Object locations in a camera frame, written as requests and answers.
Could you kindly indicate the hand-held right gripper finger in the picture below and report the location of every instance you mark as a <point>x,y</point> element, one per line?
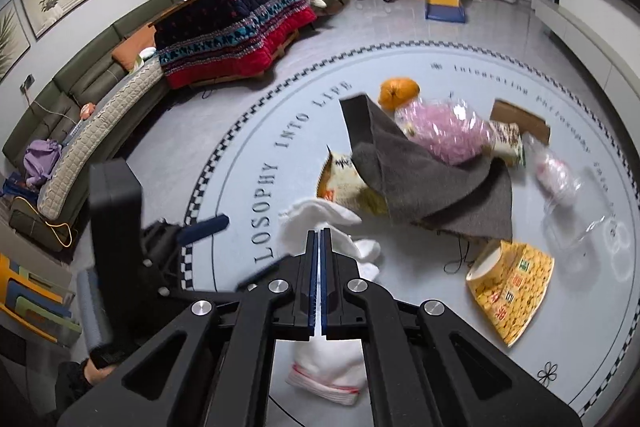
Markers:
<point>325,279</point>
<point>314,279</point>

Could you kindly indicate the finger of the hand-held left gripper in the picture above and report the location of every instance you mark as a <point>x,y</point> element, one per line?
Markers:
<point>205,229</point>

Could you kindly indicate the white cotton work glove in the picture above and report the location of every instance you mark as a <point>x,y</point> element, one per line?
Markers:
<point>325,214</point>

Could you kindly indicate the orange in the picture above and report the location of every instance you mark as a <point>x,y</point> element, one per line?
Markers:
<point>397,92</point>

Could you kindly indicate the clear plastic bag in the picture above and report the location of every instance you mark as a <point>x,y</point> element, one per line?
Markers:
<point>555,177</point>

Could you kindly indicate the person's left forearm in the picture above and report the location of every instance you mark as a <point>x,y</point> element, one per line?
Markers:
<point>72,397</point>

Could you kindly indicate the person's left hand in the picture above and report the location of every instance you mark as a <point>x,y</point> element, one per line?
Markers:
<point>100,373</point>

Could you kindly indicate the purple bag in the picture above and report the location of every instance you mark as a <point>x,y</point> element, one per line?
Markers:
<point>42,159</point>

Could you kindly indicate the beige quilted sofa cover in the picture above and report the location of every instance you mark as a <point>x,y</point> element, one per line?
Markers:
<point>100,122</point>

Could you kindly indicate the beige snack packet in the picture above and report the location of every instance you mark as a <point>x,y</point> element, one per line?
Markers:
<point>340,182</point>

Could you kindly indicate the small orange and white toy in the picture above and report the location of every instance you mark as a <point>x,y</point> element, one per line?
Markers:
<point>87,110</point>

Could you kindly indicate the coloured storage rack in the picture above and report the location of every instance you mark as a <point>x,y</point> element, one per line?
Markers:
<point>35,302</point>

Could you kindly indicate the grey cloth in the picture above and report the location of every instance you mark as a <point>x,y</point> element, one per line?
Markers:
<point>425,192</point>

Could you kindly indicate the dark green sofa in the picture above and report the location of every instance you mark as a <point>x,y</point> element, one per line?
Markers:
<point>85,72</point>

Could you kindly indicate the orange cushion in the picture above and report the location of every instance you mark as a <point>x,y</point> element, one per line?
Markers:
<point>132,49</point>

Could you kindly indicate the pink bubble plastic bag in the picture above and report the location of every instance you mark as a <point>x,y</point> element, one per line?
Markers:
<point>440,132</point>

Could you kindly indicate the yellow snack packet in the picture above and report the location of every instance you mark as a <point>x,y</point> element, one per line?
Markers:
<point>515,297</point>

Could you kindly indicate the wooden low table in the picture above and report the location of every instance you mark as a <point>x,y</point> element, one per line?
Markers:
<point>283,49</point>

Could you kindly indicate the round white printed rug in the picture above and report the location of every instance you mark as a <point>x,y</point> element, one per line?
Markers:
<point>400,67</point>

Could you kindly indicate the green and white packet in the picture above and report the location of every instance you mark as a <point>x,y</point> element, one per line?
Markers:
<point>505,137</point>

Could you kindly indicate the brown cardboard piece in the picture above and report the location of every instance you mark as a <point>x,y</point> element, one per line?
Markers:
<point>525,119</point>

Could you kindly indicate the white low cabinet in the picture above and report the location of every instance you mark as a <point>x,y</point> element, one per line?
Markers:
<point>590,42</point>

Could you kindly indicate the wall outlet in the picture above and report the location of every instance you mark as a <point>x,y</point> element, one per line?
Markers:
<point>28,82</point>

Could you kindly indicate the framed plant wall picture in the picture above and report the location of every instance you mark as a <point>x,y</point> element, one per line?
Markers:
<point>11,39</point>

